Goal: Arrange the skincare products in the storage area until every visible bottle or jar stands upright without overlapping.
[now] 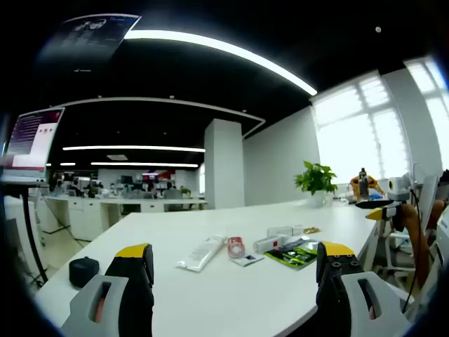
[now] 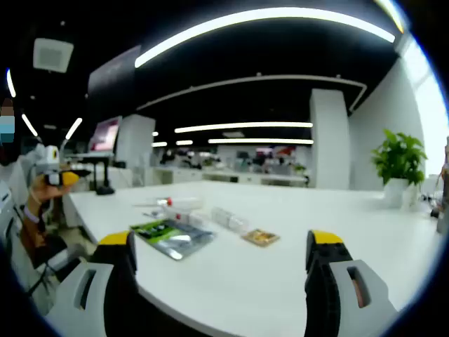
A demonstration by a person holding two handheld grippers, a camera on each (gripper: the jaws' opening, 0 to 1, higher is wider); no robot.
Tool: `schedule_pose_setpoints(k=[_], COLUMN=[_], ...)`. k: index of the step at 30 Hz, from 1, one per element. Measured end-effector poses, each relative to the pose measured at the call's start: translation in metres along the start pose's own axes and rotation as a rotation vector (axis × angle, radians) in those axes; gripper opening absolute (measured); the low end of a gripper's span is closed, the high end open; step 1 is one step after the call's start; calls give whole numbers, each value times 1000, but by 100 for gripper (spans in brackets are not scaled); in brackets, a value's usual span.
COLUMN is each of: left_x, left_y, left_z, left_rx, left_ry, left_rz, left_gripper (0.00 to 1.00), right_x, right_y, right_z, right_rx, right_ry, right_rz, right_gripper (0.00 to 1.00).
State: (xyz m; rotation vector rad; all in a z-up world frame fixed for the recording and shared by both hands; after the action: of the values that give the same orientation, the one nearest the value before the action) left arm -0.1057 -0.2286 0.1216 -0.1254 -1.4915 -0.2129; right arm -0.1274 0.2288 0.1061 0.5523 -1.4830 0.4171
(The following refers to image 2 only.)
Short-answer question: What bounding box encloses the ceiling air vent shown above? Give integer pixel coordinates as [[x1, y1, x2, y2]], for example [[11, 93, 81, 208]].
[[33, 37, 74, 74]]

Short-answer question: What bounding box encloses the white curved ceiling rail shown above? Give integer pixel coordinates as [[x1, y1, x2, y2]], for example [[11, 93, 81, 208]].
[[136, 73, 368, 114]]

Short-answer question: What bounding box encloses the white skincare bottle red band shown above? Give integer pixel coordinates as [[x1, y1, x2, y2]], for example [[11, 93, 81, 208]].
[[156, 195, 203, 210]]

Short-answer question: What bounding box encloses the white skincare tube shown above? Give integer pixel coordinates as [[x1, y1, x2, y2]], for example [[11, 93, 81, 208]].
[[161, 206, 211, 226]]

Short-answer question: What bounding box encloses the black monitor stand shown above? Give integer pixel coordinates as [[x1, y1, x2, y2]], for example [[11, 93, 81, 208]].
[[91, 156, 116, 197]]

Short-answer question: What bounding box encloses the small tan flat packet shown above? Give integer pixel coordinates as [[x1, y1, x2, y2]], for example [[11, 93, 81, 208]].
[[241, 228, 281, 248]]

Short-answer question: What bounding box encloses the dark hanging panel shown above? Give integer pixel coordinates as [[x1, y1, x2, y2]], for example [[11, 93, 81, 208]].
[[87, 44, 142, 106]]

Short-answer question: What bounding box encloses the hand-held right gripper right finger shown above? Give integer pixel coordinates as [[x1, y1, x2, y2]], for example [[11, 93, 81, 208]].
[[303, 230, 400, 337]]

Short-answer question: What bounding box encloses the straight ceiling light strip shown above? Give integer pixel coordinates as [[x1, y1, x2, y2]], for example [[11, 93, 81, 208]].
[[174, 121, 314, 134], [207, 138, 315, 145]]

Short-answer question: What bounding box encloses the person's left hand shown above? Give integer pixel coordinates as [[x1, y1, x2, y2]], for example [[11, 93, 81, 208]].
[[29, 181, 73, 211]]

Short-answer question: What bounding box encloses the white office counter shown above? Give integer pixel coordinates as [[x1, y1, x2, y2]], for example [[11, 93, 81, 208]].
[[151, 165, 311, 187]]

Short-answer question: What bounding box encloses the potted green plant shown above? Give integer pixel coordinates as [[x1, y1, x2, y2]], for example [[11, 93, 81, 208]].
[[370, 128, 429, 211]]

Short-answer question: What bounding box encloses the light wrist band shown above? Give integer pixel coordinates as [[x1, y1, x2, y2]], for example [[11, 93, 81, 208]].
[[23, 204, 41, 224]]

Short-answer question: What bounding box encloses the tall dark object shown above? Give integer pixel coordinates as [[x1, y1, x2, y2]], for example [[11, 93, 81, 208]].
[[436, 135, 449, 235]]

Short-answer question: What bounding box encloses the long curved ceiling light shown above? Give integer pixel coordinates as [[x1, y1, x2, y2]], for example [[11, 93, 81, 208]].
[[135, 7, 396, 68]]

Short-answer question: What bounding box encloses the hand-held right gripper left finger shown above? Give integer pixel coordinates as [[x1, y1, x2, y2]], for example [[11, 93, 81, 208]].
[[44, 230, 145, 337]]

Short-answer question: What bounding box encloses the green black sachet packet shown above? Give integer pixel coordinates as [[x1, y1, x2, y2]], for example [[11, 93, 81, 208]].
[[129, 219, 217, 261]]

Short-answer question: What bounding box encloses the computer monitor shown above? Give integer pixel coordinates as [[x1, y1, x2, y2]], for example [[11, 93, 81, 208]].
[[88, 116, 123, 154]]

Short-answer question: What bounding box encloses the clear skincare bottle red label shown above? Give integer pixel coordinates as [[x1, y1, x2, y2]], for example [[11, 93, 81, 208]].
[[210, 206, 235, 227]]

